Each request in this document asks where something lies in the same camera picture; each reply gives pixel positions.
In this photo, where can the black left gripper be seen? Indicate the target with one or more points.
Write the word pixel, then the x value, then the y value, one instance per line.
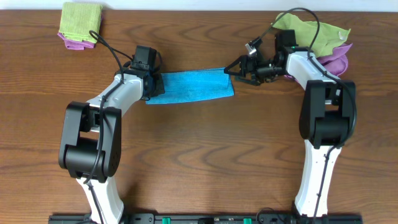
pixel 157 84

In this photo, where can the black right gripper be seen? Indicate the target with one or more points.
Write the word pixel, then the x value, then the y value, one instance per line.
pixel 244 60

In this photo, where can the blue cloth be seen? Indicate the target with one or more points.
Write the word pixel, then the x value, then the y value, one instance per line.
pixel 194 85

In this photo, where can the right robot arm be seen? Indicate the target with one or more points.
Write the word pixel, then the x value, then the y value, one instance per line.
pixel 326 121

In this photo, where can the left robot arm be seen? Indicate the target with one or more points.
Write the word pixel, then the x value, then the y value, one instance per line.
pixel 90 147

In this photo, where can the crumpled green cloth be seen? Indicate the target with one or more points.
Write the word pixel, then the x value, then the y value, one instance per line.
pixel 329 36

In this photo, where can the folded purple cloth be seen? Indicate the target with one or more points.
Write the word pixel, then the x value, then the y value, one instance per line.
pixel 74 44

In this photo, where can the folded green cloth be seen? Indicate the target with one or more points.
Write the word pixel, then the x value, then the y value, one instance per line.
pixel 80 9

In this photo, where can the crumpled purple cloth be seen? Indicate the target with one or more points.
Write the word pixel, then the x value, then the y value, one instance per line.
pixel 335 62

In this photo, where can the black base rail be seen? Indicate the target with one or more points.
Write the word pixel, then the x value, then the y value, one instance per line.
pixel 262 218

